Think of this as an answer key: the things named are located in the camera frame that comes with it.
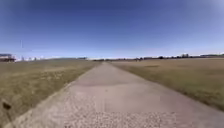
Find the grey concrete path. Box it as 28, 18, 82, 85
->
4, 61, 224, 128

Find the distant row of trees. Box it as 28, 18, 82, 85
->
93, 53, 224, 62

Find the dry grass field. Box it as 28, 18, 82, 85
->
0, 59, 101, 128
109, 57, 224, 112

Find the building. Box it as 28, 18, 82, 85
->
0, 53, 17, 63

